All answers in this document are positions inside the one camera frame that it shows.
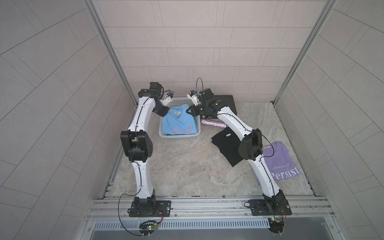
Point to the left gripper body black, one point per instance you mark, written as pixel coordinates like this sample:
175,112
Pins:
162,109

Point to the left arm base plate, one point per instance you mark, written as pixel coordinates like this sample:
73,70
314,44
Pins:
150,209

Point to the green circuit board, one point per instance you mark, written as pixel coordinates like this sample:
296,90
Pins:
277,225
148,227

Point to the aluminium mounting rail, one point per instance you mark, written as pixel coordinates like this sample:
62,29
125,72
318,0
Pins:
210,208

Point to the black t-shirt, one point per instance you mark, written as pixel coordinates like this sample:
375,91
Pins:
228,143

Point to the black hard case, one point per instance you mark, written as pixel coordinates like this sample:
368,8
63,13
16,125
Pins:
226,103

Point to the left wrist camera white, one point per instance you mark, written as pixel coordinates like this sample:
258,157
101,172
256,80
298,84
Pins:
167,99

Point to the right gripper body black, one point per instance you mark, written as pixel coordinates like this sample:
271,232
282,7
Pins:
201,110

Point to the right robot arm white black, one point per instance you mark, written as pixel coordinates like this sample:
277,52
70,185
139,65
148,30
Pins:
250,149

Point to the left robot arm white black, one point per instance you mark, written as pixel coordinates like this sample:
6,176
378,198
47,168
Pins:
138,146

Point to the white plastic laundry basket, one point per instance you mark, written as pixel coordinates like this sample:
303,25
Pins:
178,102

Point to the light blue t-shirt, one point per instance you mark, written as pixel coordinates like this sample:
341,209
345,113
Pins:
178,122

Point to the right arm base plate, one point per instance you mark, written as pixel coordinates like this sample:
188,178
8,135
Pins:
268,208

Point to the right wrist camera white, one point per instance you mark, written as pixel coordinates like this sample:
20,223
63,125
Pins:
193,96

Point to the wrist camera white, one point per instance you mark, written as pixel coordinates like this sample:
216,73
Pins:
167,99
193,96

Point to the left green circuit board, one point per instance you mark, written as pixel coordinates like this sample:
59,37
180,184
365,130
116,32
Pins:
148,227

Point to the right green circuit board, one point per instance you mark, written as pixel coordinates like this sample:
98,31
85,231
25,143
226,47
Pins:
277,225

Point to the purple folded t-shirt Persist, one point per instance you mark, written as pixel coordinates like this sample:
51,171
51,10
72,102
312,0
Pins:
279,162

